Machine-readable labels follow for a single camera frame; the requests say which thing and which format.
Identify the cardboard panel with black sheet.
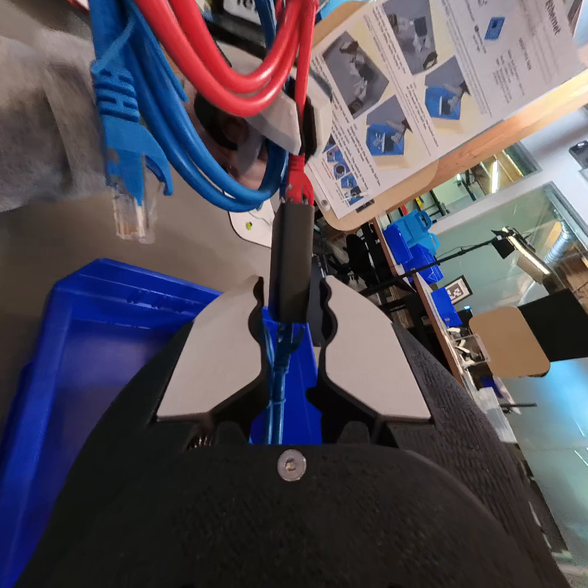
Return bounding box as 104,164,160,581
469,288,588,378

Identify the framed black-white marker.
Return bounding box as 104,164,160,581
443,276,474,306

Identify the black boom lamp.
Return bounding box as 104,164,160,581
404,226,552,276

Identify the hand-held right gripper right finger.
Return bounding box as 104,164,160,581
304,275,433,443

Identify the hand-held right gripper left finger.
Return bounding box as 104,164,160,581
155,275,273,436

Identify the instruction sheet on board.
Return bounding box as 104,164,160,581
305,0,588,232

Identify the row of blue storage bins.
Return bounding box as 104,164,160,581
383,209,462,327

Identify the blue plastic bin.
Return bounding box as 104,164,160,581
0,258,323,588

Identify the white board stand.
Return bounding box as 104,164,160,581
229,202,276,249

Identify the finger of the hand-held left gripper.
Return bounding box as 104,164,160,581
301,69,334,157
248,89,305,155

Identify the red ethernet cable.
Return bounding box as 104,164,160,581
133,0,320,206

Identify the blue ethernet cable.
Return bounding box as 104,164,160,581
259,317,306,445
89,0,291,244

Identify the black network adapter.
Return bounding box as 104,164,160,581
269,202,315,322

